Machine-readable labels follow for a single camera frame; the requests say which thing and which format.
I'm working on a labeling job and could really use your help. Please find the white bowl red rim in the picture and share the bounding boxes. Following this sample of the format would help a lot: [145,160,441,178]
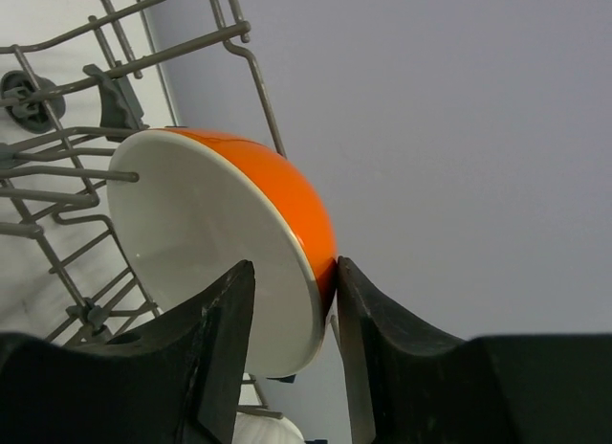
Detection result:
[107,128,338,378]

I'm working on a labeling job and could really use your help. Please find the grey wire dish rack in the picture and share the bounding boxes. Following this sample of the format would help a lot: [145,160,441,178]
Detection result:
[0,0,307,444]

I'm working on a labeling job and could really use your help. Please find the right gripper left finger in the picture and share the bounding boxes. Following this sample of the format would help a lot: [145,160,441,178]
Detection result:
[1,260,255,443]

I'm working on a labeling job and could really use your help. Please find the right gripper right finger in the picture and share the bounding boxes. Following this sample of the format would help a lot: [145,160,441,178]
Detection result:
[337,257,611,443]

